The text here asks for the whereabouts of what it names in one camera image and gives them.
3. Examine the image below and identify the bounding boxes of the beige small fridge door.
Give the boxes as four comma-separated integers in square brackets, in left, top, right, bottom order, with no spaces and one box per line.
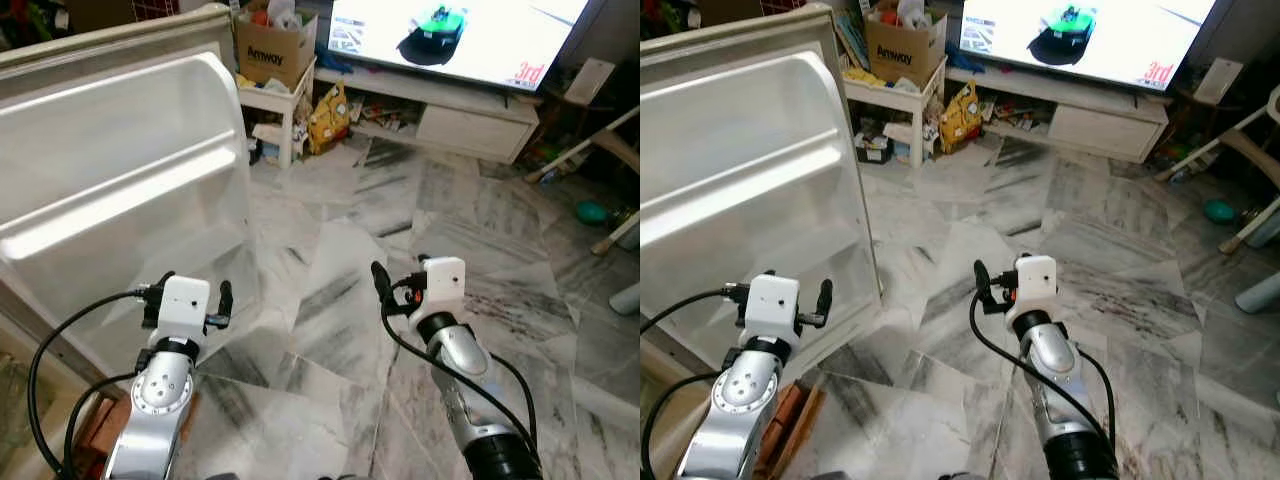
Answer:
[640,3,887,373]
[0,3,265,381]

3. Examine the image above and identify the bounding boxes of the yellow bag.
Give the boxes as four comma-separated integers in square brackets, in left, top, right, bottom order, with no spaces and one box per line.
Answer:
[308,83,351,156]
[938,80,984,154]

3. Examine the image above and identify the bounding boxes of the white television stand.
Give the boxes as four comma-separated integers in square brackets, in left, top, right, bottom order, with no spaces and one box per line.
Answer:
[945,65,1171,166]
[315,65,543,166]

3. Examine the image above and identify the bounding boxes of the white side table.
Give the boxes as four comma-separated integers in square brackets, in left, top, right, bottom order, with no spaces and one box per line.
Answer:
[843,62,948,169]
[238,58,318,169]

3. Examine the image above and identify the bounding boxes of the Amway cardboard box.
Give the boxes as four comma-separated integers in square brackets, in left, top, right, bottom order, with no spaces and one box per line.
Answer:
[865,8,949,93]
[236,8,319,93]

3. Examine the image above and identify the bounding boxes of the flat screen television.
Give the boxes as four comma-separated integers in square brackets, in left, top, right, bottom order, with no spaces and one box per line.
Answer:
[957,0,1219,94]
[325,0,606,94]

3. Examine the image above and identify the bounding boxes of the white paper card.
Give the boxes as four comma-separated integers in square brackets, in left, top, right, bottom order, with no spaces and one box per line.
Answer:
[565,57,617,107]
[1193,57,1245,107]

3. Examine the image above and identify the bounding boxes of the white plastic chair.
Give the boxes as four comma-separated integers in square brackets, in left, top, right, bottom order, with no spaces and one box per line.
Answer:
[1160,85,1280,256]

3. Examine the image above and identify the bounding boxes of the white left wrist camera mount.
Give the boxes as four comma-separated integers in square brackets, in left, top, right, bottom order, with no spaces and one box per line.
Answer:
[158,277,212,346]
[742,274,802,341]

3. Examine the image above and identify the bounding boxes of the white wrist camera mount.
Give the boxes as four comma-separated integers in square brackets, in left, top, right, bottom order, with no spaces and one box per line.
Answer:
[158,277,212,346]
[1006,255,1059,323]
[742,274,802,341]
[418,257,468,317]

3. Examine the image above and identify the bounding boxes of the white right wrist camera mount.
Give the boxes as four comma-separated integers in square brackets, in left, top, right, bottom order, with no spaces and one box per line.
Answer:
[418,257,468,317]
[1006,255,1059,323]

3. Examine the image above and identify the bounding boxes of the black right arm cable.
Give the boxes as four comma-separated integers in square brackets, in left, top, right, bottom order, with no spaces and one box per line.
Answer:
[968,292,1116,466]
[488,352,541,451]
[1075,345,1117,446]
[380,305,541,471]

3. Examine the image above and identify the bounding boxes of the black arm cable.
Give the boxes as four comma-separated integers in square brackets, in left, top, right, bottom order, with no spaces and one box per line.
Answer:
[1075,345,1117,446]
[488,352,541,451]
[62,372,141,480]
[27,290,146,480]
[640,373,719,480]
[640,290,729,333]
[380,305,541,471]
[968,292,1116,466]

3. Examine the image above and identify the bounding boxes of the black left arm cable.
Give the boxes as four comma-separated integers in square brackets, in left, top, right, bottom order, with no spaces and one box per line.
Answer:
[62,372,141,480]
[640,373,719,480]
[27,290,146,480]
[640,290,729,333]

